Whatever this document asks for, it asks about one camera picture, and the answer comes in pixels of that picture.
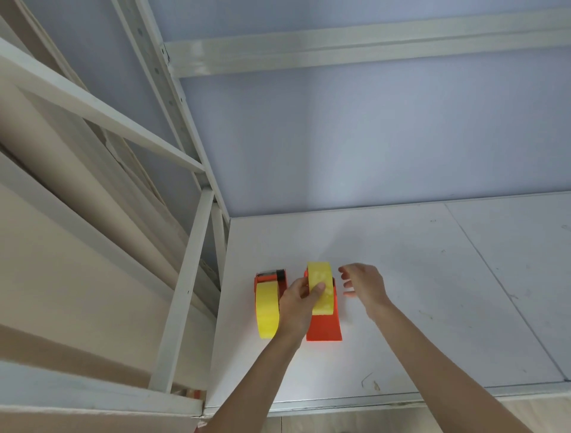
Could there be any person's left hand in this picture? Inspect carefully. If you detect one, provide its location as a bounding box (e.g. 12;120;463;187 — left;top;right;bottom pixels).
278;277;326;343

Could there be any person's right hand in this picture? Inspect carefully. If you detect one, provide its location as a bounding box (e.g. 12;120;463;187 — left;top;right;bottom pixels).
338;263;394;320

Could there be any yellow tape roll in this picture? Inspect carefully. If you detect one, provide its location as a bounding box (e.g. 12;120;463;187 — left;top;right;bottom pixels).
255;281;281;340
306;262;335;317

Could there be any person's right forearm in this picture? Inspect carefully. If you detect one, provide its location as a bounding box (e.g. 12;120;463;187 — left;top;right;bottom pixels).
369;302;534;433

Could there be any person's left forearm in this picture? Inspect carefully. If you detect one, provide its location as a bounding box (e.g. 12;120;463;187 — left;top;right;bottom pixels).
195;329;307;433

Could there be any orange tape dispenser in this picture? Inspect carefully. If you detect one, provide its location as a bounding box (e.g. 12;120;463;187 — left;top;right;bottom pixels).
304;268;343;343
254;269;289;314

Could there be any beige cardboard sheet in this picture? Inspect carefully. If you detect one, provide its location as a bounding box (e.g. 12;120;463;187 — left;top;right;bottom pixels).
0;178;217;393

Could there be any beige paper roll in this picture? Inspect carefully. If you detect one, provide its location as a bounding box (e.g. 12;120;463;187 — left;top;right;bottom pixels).
0;78;190;291

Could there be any white metal shelf frame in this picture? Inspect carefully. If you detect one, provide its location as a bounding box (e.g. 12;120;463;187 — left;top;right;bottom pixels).
0;0;571;420

